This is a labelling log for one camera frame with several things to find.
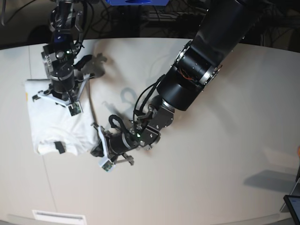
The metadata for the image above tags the white printed T-shirt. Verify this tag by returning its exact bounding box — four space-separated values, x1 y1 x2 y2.
24 80 98 156

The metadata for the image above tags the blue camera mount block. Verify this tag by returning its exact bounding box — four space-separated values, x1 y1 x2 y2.
106 0 169 6

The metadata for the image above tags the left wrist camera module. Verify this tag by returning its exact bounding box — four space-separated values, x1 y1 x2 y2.
98 158 116 173

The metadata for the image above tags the white paper label strip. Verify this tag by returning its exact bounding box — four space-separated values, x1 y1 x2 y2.
32 210 87 225

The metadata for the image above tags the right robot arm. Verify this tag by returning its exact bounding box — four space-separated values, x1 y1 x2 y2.
32 0 93 114

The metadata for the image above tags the dark tablet screen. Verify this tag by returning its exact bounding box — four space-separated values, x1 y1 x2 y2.
284 195 300 225

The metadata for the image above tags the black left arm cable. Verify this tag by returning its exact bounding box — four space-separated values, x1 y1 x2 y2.
109 75 166 132

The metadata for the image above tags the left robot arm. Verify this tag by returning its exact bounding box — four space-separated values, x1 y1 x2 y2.
91 0 267 167

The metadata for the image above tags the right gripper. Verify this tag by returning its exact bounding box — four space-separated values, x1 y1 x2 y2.
32 54 95 108

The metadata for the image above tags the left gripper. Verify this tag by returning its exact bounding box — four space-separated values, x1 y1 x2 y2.
90 123 138 165

